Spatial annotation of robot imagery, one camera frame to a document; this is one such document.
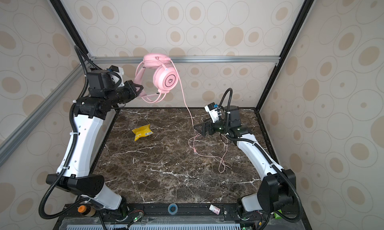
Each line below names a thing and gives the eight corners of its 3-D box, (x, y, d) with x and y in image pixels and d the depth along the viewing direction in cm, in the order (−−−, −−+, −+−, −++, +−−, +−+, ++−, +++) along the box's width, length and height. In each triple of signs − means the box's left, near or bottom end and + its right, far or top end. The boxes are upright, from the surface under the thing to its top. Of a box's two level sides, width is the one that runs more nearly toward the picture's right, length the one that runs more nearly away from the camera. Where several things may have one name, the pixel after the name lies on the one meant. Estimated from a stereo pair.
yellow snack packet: (136, 142, 102) (134, 138, 98) (133, 132, 107) (130, 128, 103) (154, 136, 106) (152, 131, 102) (150, 126, 111) (148, 121, 107)
